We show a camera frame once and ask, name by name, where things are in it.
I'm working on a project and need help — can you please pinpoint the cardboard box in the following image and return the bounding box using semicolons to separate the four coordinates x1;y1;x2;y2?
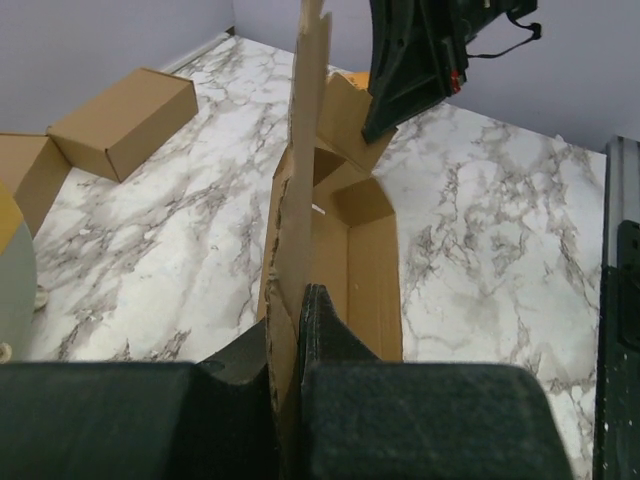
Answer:
47;68;198;183
258;1;403;448
1;133;71;237

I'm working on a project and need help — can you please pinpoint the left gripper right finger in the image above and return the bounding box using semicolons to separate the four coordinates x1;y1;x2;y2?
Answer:
299;284;573;479

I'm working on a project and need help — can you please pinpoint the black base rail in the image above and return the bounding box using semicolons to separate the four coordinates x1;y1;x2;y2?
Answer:
593;136;639;480

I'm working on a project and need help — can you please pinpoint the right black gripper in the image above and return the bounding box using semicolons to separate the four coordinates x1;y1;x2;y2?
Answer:
362;0;542;143

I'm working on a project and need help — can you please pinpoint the orange paperback book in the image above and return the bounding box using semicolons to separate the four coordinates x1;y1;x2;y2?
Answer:
347;72;370;90

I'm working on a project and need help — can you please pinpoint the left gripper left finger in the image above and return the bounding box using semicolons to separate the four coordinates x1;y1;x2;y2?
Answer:
1;324;275;479

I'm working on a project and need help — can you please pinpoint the round pastel drawer cabinet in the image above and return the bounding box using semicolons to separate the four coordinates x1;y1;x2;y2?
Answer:
0;185;48;364

